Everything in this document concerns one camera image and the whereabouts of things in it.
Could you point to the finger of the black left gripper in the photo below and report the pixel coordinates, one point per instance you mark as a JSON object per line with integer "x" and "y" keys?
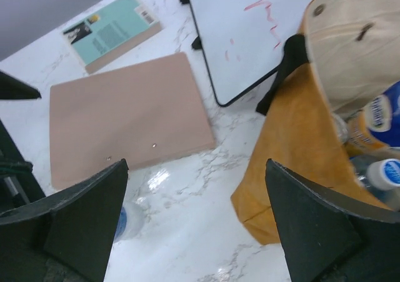
{"x": 14, "y": 89}

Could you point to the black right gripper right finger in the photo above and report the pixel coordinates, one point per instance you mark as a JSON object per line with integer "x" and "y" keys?
{"x": 327, "y": 236}

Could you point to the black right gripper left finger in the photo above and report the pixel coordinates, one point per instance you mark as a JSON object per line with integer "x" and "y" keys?
{"x": 68, "y": 235}

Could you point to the clear water bottle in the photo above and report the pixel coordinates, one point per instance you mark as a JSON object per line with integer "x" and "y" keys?
{"x": 131, "y": 221}
{"x": 380, "y": 177}

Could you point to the blue white drink carton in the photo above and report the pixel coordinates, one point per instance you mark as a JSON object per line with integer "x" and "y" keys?
{"x": 374, "y": 129}

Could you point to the yellow canvas tote bag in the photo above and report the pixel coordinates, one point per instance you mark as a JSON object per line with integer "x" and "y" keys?
{"x": 344, "y": 54}

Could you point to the teal booklet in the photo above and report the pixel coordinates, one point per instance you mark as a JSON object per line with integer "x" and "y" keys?
{"x": 110, "y": 32}

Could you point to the pink notebook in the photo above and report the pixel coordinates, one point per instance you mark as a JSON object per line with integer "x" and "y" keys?
{"x": 147, "y": 113}

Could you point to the small whiteboard with writing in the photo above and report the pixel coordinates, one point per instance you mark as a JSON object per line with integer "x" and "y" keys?
{"x": 242, "y": 40}

